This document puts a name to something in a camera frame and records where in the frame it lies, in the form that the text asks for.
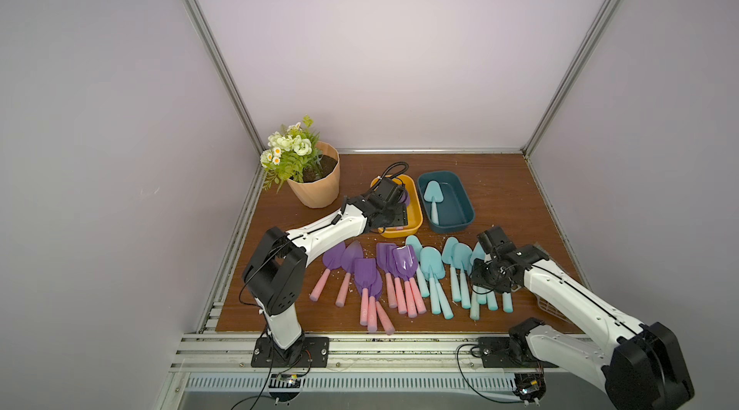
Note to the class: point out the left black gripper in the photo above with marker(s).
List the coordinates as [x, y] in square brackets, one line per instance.
[401, 214]

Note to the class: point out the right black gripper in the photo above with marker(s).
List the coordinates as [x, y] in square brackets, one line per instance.
[485, 276]

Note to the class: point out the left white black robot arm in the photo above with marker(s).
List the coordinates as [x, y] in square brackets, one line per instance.
[275, 272]

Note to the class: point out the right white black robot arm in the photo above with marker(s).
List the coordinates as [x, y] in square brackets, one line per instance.
[638, 366]

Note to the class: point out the yellow storage box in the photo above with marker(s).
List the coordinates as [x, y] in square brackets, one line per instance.
[411, 216]

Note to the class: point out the dark teal storage box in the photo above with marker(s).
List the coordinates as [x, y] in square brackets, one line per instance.
[454, 213]

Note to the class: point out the brown slotted scoop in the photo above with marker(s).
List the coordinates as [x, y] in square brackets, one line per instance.
[550, 309]

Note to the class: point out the terracotta flower pot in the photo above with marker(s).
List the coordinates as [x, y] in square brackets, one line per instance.
[323, 192]

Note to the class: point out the white flowers green plant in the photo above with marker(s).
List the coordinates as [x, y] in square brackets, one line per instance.
[292, 154]

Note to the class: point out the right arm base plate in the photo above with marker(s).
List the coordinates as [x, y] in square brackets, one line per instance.
[498, 352]

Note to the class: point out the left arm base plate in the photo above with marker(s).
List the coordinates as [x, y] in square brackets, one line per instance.
[307, 352]

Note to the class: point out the aluminium front rail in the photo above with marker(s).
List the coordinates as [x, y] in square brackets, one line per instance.
[217, 352]

